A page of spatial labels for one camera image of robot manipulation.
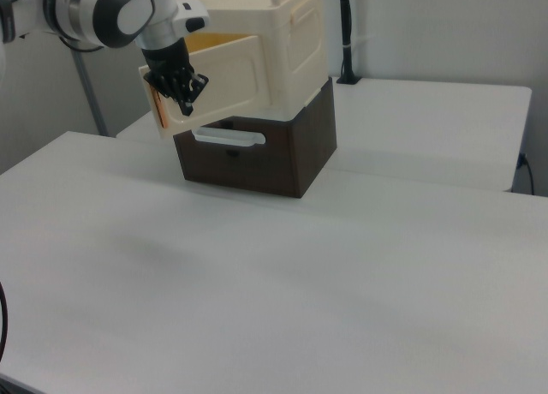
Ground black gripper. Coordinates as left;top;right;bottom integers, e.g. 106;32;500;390
140;38;211;116

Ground cream plastic cabinet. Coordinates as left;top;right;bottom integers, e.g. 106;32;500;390
170;0;331;123

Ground dark brown wooden box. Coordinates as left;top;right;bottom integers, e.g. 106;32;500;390
172;76;339;200

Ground black clamp pole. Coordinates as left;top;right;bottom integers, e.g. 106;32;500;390
336;0;363;86

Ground white plastic box handle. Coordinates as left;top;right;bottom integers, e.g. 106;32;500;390
191;127;267;149

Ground grey metal post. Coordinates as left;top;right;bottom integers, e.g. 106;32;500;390
70;46;108;137

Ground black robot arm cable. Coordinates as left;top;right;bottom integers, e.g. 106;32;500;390
57;33;104;55

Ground black cable at table edge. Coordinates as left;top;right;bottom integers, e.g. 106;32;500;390
0;279;11;363

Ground black wall cable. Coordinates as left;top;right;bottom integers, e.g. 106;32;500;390
517;152;537;196

